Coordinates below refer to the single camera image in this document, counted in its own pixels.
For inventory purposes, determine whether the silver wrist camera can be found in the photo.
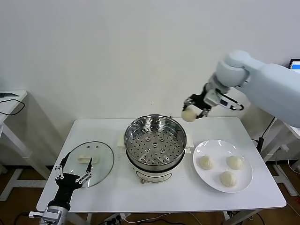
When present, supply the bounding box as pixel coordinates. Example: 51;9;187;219
203;90;245;111
29;206;63;222

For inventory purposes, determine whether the black cable with white plug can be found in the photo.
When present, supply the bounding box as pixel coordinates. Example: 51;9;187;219
252;117;278;152

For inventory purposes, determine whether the stainless steel steamer basket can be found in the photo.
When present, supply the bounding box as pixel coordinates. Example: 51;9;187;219
123;114;188;171

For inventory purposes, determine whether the white power strip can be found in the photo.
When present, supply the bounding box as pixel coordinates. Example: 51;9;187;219
104;212;132;223

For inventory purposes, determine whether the white round plate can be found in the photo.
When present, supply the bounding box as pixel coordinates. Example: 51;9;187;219
192;140;254;194

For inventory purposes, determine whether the round glass pot lid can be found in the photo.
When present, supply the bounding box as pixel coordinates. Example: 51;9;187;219
62;140;115;188

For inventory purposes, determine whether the white steamed baozi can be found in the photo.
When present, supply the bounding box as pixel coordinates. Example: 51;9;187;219
226;155;245;171
181;106;198;122
199;155;215;171
219;171;238;188

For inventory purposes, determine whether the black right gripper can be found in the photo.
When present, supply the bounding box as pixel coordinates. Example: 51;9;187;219
182;83;212;120

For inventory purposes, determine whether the white side table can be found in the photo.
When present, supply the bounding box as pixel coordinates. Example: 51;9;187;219
260;120;300;197
0;90;52;202

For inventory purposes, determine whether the white electric cooker pot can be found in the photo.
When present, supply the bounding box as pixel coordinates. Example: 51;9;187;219
116;133;194;186

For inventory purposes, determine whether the grey open laptop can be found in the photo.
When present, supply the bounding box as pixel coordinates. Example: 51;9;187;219
289;58;300;74

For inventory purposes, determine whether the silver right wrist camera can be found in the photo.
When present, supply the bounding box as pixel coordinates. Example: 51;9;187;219
203;90;245;111

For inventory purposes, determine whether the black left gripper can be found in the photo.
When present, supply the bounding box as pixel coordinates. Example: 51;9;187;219
48;151;94;208

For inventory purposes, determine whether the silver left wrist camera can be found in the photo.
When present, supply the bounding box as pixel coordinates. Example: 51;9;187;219
29;206;63;222

